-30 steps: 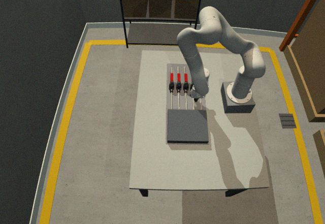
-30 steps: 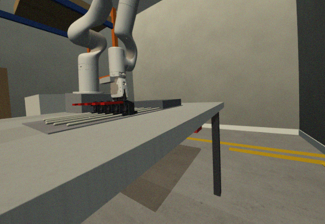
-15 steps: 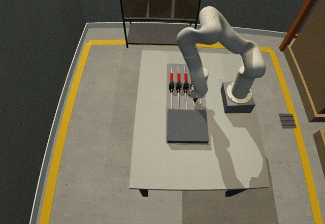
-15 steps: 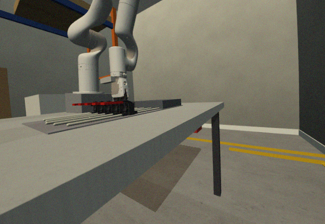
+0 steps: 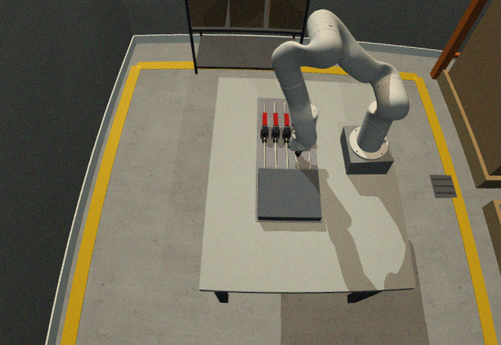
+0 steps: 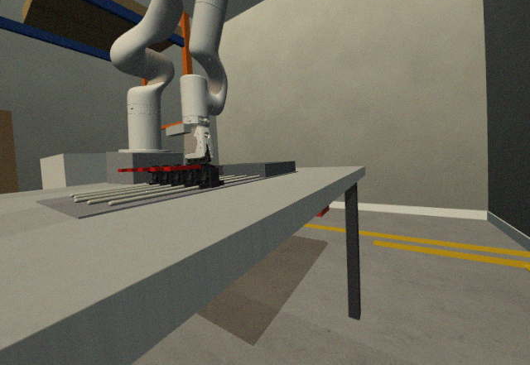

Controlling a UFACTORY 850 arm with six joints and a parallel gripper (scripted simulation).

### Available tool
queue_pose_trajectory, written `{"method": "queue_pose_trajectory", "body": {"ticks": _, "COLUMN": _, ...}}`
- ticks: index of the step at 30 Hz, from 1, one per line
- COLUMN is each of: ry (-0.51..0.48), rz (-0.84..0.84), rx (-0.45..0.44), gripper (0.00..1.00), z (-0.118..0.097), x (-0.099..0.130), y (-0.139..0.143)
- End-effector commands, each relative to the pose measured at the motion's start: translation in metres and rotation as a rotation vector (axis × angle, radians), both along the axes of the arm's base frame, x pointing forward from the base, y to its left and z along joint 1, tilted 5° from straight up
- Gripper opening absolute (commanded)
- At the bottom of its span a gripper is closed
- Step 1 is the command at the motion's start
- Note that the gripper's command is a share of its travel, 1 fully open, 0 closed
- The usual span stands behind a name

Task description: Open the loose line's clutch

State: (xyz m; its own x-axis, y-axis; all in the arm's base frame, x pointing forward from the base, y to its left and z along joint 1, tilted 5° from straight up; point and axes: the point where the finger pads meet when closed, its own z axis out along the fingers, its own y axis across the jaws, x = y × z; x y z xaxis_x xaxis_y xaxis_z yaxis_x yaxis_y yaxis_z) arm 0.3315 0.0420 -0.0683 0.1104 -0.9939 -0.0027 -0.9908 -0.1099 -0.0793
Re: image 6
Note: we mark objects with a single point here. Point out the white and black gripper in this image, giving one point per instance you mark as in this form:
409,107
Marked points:
198,145

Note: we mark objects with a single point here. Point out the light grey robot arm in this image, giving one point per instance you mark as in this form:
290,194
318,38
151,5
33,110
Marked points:
129,54

